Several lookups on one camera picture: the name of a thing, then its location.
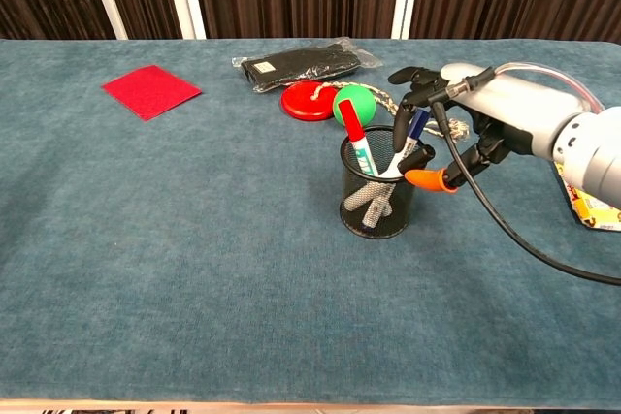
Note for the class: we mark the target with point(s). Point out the blue table cloth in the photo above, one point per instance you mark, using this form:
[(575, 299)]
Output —
[(194, 239)]

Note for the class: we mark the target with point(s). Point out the black pen cup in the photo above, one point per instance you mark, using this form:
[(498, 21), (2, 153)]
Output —
[(356, 181)]

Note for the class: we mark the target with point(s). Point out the black and white marker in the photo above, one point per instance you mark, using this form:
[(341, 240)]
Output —
[(418, 156)]

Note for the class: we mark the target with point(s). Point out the green ball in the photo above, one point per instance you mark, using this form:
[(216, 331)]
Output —
[(361, 99)]

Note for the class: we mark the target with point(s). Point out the red plastic disc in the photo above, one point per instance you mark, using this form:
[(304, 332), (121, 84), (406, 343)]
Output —
[(303, 104)]

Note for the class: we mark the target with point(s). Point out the black gloves in plastic bag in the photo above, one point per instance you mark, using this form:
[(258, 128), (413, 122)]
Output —
[(301, 67)]

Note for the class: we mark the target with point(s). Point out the yellow cardboard box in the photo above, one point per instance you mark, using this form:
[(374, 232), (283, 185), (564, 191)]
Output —
[(597, 213)]

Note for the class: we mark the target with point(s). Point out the red square cloth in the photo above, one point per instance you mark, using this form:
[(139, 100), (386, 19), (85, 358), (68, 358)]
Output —
[(150, 91)]

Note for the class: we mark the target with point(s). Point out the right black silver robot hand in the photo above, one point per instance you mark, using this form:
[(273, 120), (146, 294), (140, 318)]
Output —
[(509, 99)]

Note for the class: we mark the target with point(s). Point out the red cap marker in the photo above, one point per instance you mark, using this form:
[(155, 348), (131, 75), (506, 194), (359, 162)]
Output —
[(356, 135)]

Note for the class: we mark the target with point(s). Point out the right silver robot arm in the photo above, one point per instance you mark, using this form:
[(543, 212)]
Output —
[(594, 152)]

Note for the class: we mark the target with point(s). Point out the blue cap marker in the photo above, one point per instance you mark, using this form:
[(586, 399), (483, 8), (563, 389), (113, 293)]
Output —
[(418, 124)]

